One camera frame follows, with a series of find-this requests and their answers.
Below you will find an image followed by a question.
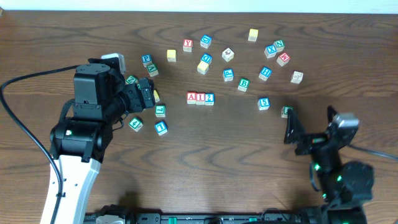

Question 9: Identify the blue 2 block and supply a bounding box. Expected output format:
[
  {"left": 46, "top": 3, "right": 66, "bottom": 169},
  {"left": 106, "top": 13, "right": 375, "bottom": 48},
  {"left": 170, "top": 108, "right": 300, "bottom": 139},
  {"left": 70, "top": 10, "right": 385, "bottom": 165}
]
[{"left": 205, "top": 93, "right": 215, "bottom": 106}]

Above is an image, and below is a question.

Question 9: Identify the red I block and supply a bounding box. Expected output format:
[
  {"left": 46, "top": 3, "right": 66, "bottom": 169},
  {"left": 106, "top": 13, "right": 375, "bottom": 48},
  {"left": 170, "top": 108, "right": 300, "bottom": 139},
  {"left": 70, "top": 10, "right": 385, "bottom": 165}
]
[{"left": 196, "top": 93, "right": 206, "bottom": 105}]

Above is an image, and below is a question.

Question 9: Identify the yellow block centre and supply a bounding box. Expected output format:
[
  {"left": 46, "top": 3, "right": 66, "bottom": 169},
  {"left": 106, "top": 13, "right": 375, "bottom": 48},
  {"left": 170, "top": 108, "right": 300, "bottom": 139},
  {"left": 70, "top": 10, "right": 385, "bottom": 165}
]
[{"left": 197, "top": 61, "right": 210, "bottom": 75}]

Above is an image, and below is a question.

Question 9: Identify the blue P block centre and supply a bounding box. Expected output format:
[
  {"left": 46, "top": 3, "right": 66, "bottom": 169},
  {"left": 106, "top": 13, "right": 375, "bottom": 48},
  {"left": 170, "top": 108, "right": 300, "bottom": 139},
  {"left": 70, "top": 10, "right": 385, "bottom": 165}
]
[{"left": 223, "top": 68, "right": 234, "bottom": 82}]

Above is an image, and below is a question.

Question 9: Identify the blue X block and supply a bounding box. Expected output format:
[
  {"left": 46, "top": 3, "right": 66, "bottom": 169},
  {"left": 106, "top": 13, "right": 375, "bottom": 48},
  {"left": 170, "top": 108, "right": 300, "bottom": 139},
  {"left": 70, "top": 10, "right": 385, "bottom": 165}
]
[{"left": 264, "top": 45, "right": 277, "bottom": 58}]

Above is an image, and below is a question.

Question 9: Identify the blue D block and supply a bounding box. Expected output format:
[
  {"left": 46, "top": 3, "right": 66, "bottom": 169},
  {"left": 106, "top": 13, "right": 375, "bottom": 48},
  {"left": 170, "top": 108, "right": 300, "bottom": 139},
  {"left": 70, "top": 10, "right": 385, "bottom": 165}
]
[{"left": 201, "top": 53, "right": 213, "bottom": 65}]

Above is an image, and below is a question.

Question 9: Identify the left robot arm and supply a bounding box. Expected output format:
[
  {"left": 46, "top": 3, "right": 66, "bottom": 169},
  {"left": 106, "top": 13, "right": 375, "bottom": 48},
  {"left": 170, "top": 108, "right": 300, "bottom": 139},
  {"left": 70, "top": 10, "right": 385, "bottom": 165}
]
[{"left": 41, "top": 54, "right": 155, "bottom": 223}]

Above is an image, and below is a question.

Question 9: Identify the red M block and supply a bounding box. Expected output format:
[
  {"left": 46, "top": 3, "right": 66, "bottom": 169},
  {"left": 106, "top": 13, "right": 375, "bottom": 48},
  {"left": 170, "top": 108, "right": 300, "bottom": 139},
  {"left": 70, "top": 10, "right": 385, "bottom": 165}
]
[{"left": 277, "top": 52, "right": 290, "bottom": 67}]

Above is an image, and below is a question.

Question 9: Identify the yellow block upper left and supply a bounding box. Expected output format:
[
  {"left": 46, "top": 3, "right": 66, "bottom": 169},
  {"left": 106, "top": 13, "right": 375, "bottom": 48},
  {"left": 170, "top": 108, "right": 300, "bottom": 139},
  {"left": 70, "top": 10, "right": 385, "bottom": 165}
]
[{"left": 167, "top": 49, "right": 177, "bottom": 62}]

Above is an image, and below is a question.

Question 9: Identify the red A block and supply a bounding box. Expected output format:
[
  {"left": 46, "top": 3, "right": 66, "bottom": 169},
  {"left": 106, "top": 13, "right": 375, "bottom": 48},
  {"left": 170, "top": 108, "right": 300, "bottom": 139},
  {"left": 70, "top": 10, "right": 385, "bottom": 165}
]
[{"left": 187, "top": 91, "right": 197, "bottom": 105}]

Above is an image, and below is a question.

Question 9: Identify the green 4 block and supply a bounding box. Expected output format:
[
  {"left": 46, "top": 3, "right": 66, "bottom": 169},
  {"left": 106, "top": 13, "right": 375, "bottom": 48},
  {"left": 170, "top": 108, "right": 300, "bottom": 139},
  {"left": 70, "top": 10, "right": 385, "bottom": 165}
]
[{"left": 128, "top": 116, "right": 143, "bottom": 132}]

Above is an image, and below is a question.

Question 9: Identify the plain picture block right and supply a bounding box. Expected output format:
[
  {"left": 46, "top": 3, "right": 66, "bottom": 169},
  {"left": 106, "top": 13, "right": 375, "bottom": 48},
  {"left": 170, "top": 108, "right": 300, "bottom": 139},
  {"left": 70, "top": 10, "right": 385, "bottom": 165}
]
[{"left": 290, "top": 71, "right": 303, "bottom": 84}]

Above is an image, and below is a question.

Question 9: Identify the blue C block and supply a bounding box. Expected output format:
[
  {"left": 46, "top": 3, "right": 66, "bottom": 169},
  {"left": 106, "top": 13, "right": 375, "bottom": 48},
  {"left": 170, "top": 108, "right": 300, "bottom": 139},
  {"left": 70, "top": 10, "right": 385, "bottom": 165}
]
[{"left": 200, "top": 34, "right": 212, "bottom": 49}]

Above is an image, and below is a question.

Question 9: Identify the blue p block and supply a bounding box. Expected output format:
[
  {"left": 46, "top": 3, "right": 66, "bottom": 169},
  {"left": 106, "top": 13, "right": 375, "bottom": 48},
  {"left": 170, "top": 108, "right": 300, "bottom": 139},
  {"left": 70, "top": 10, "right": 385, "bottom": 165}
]
[
  {"left": 141, "top": 54, "right": 153, "bottom": 67},
  {"left": 223, "top": 68, "right": 234, "bottom": 82}
]

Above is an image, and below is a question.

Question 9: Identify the green B block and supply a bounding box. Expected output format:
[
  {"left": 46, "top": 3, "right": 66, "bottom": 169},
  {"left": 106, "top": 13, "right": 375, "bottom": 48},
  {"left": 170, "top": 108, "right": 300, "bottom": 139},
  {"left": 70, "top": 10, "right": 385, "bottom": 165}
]
[{"left": 238, "top": 78, "right": 250, "bottom": 92}]

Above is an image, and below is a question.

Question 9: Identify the yellow block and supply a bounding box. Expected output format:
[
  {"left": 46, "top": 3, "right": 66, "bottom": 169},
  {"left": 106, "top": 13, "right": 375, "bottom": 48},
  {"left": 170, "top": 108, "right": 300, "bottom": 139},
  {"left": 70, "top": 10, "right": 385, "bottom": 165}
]
[
  {"left": 154, "top": 90, "right": 160, "bottom": 103},
  {"left": 197, "top": 61, "right": 210, "bottom": 75},
  {"left": 248, "top": 29, "right": 259, "bottom": 42},
  {"left": 167, "top": 49, "right": 177, "bottom": 62}
]

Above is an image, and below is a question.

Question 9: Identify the green J block right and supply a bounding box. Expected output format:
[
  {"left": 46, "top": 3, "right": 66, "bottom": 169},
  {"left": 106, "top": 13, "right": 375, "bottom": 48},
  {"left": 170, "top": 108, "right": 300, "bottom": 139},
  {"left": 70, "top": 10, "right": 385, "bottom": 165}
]
[{"left": 281, "top": 106, "right": 294, "bottom": 118}]

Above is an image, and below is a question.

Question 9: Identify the green Z block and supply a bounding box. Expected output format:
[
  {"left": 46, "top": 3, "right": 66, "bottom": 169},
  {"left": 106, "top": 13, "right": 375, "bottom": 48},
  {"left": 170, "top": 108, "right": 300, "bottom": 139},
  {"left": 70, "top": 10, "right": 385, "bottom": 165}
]
[{"left": 126, "top": 75, "right": 139, "bottom": 85}]

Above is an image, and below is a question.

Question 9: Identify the plain picture block centre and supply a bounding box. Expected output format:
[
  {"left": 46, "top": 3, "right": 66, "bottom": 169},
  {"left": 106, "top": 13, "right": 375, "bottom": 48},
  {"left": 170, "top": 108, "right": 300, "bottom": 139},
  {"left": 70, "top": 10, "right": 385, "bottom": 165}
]
[{"left": 221, "top": 48, "right": 234, "bottom": 62}]

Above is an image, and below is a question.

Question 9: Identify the yellow block top right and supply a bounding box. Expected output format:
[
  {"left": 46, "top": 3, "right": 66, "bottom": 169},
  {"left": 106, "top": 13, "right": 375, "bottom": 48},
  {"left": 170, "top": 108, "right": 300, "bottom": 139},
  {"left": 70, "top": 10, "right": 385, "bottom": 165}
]
[{"left": 248, "top": 29, "right": 259, "bottom": 42}]

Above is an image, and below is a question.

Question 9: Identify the yellow block middle left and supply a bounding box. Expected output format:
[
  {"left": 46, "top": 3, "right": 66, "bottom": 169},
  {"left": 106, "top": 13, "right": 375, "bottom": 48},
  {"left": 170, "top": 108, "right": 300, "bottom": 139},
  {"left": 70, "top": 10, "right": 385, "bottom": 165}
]
[{"left": 154, "top": 90, "right": 160, "bottom": 103}]

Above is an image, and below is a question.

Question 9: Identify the blue H block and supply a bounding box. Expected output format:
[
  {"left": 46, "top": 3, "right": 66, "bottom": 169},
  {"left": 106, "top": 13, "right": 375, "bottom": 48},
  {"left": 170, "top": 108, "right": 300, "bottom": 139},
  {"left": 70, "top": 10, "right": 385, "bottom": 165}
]
[{"left": 259, "top": 67, "right": 272, "bottom": 81}]

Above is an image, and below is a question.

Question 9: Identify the green L block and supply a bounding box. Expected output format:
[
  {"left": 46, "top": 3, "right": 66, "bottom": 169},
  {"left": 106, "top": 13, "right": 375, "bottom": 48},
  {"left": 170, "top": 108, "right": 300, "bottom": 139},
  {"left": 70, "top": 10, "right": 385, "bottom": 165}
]
[{"left": 155, "top": 105, "right": 166, "bottom": 118}]

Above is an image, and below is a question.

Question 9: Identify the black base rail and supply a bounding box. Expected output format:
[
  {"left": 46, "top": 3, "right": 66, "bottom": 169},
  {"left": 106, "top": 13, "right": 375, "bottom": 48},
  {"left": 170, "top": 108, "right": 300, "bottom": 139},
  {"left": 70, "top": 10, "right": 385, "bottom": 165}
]
[{"left": 83, "top": 205, "right": 368, "bottom": 224}]

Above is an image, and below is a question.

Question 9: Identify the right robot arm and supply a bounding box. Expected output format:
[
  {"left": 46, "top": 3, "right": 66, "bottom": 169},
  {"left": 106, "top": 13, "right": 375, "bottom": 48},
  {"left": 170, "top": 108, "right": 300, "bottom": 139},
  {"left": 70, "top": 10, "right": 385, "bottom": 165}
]
[{"left": 281, "top": 106, "right": 374, "bottom": 223}]

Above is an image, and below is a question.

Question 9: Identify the blue L block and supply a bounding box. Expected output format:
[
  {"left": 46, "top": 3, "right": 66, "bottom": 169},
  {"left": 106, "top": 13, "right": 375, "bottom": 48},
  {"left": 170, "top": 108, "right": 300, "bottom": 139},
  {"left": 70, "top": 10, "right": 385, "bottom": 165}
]
[{"left": 154, "top": 121, "right": 168, "bottom": 136}]

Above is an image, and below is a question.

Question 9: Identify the blue 5 block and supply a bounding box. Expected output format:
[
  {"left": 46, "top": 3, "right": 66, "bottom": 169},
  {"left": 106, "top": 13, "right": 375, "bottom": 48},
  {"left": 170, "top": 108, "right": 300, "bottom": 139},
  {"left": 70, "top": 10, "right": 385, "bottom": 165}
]
[{"left": 257, "top": 97, "right": 271, "bottom": 111}]

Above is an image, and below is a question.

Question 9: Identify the green N block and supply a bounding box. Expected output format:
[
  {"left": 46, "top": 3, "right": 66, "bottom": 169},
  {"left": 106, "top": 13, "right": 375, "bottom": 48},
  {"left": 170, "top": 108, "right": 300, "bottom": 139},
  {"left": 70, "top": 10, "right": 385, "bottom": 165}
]
[{"left": 274, "top": 40, "right": 285, "bottom": 52}]

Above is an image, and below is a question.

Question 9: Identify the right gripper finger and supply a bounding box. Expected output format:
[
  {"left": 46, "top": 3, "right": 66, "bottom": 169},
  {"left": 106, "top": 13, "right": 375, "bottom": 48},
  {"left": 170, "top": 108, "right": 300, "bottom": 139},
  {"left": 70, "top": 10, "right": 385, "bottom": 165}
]
[
  {"left": 327, "top": 105, "right": 338, "bottom": 124},
  {"left": 284, "top": 109, "right": 307, "bottom": 144}
]

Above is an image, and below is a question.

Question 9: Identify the plain picture block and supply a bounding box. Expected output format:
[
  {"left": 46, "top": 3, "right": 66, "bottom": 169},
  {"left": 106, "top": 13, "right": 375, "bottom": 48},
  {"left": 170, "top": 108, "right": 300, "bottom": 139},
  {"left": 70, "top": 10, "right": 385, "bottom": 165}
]
[
  {"left": 290, "top": 71, "right": 303, "bottom": 84},
  {"left": 221, "top": 48, "right": 234, "bottom": 62}
]

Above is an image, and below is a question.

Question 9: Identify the blue P block left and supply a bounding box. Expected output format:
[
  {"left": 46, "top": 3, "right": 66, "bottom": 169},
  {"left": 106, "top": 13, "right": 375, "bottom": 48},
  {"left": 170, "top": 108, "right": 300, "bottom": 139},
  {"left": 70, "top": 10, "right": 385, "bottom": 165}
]
[{"left": 141, "top": 54, "right": 153, "bottom": 67}]

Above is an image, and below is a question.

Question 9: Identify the green V block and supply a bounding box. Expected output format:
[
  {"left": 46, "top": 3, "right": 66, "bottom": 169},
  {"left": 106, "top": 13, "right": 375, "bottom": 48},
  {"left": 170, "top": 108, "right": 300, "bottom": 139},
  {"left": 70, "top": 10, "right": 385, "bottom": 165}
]
[{"left": 147, "top": 63, "right": 159, "bottom": 77}]

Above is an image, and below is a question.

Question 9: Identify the red Y block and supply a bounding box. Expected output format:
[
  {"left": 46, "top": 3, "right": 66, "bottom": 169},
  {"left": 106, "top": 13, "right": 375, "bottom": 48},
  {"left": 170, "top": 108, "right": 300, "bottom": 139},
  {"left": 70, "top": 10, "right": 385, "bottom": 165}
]
[{"left": 183, "top": 39, "right": 193, "bottom": 52}]

